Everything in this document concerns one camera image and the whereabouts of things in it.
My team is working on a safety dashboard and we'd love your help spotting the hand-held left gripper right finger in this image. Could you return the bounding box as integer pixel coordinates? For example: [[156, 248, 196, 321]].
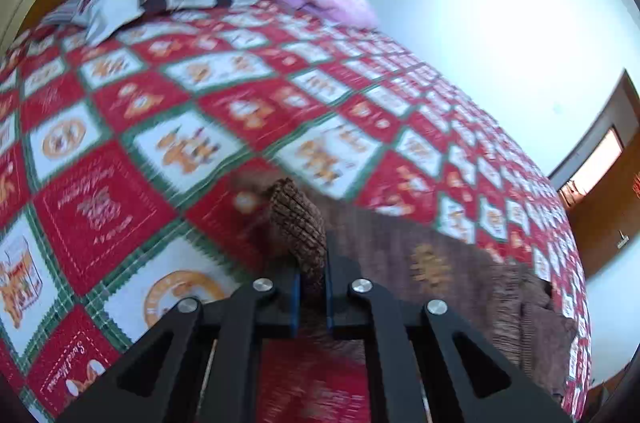
[[325, 247, 574, 423]]

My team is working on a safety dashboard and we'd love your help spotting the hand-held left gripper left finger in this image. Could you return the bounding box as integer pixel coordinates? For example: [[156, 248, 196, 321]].
[[57, 262, 301, 423]]

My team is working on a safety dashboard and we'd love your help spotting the red checkered printed blanket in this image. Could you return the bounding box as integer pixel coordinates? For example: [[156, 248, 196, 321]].
[[0, 0, 593, 423]]

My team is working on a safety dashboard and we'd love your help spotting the brown knit sweater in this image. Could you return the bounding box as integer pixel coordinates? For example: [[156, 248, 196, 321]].
[[230, 175, 581, 409]]

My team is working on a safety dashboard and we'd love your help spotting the wooden door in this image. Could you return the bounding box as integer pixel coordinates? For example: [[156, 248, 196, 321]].
[[547, 70, 640, 284]]

